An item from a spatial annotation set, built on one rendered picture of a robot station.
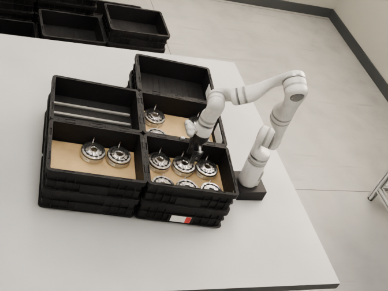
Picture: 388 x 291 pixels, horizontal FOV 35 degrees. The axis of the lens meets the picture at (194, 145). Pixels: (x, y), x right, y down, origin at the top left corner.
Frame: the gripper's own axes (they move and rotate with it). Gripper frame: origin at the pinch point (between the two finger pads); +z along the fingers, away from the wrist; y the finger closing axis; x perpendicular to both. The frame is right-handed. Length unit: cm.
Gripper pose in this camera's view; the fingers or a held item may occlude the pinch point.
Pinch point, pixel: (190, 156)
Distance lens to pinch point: 264.1
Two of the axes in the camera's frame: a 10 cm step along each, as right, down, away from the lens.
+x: -9.3, -1.2, -3.5
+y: -1.7, -6.9, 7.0
